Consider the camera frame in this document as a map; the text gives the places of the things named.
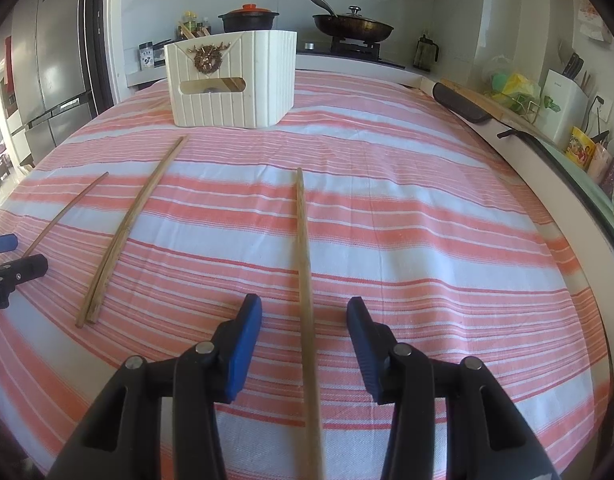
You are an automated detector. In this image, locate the black spice rack with jars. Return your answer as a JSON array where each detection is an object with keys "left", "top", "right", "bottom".
[{"left": 153, "top": 39, "right": 173, "bottom": 67}]

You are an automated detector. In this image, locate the yellow snack packet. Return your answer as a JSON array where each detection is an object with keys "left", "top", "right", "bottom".
[{"left": 565, "top": 127, "right": 595, "bottom": 170}]

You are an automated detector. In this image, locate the grey double door refrigerator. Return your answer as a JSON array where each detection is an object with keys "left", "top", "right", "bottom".
[{"left": 11, "top": 0, "right": 94, "bottom": 165}]

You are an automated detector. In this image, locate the brown chopstick pair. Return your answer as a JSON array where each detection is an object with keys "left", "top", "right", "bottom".
[{"left": 75, "top": 136, "right": 188, "bottom": 328}]

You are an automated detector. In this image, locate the wooden cutting board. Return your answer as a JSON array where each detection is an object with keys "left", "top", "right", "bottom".
[{"left": 441, "top": 78, "right": 557, "bottom": 148}]

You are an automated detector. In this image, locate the white patterned spice jar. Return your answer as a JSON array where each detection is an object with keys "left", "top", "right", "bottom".
[{"left": 138, "top": 41, "right": 154, "bottom": 70}]

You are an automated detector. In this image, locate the white knife block holder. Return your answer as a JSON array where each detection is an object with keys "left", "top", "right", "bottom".
[{"left": 535, "top": 52, "right": 588, "bottom": 152}]

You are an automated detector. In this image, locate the black pot with orange lid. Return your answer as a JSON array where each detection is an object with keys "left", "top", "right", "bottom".
[{"left": 219, "top": 3, "right": 279, "bottom": 32}]

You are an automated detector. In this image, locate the light wooden chopstick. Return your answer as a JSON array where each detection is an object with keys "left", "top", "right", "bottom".
[{"left": 296, "top": 168, "right": 325, "bottom": 479}]

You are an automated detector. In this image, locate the wok with glass lid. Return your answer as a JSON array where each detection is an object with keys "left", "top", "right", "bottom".
[{"left": 309, "top": 0, "right": 394, "bottom": 44}]

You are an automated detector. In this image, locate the pink white striped tablecloth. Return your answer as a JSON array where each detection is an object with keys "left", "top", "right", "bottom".
[{"left": 0, "top": 72, "right": 610, "bottom": 479}]

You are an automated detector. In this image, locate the cream ribbed storage box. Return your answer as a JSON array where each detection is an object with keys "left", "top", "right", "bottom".
[{"left": 165, "top": 29, "right": 297, "bottom": 128}]

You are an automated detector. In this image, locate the thin brown single chopstick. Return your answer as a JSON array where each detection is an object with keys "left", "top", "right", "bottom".
[{"left": 22, "top": 171, "right": 109, "bottom": 258}]

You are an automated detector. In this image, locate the dark glass kettle jar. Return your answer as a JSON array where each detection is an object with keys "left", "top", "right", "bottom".
[{"left": 412, "top": 34, "right": 439, "bottom": 72}]

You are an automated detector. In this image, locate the black gas cooktop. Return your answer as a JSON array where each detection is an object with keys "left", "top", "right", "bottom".
[{"left": 297, "top": 38, "right": 405, "bottom": 70}]

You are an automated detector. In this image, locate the oil bottles cluster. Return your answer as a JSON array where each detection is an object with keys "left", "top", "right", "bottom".
[{"left": 177, "top": 11, "right": 211, "bottom": 40}]

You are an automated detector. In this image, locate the wire basket with sponges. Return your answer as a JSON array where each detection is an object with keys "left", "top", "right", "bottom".
[{"left": 482, "top": 55, "right": 542, "bottom": 124}]

